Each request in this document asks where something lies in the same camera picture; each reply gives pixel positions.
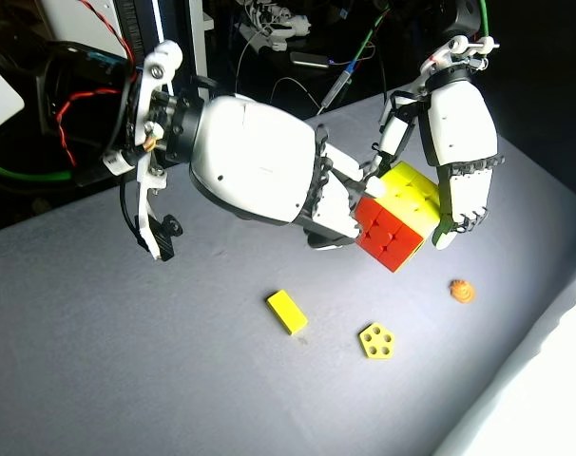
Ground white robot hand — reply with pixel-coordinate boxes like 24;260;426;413
369;78;507;252
187;93;390;252

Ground white equipment cabinet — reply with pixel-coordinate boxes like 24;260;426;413
43;0;212;96

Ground orange swirl cookie toy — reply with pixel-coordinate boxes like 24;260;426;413
448;278;477;305

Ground yellow pentagon block five holes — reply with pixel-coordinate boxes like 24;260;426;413
358;322;396;360

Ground thin green cable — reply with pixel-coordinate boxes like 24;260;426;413
353;9;392;67

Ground silver adapter blue collar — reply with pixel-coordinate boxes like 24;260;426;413
316;66;358;115

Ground red twisted wire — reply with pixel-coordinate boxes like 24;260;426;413
54;0;138;167

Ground white device with cables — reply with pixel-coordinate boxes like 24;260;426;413
238;0;314;53

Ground Rubik's cube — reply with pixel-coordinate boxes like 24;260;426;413
354;161;442;275

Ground silver flat device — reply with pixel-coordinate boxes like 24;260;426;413
289;50;331;70

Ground grey table cloth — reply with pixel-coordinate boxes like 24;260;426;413
0;92;576;456

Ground thick green cable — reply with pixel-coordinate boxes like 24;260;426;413
0;154;74;184
476;0;491;40

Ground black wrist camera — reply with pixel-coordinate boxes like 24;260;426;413
140;213;183;263

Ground yellow rectangular block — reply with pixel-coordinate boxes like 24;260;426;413
265;289;310;336

